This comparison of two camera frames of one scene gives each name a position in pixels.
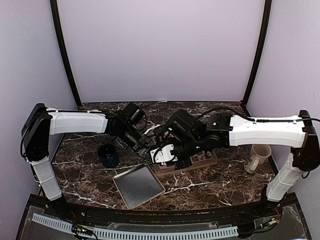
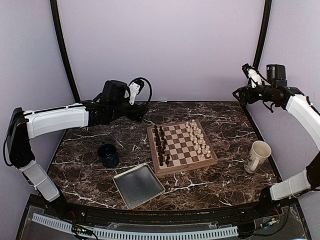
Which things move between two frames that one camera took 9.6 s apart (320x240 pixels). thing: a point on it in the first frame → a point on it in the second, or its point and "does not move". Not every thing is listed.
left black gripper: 143,145 → 134,116
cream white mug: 259,155 does not move
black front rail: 91,214 does not move
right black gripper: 184,164 → 242,90
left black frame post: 60,37 does not move
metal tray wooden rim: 138,185 does not move
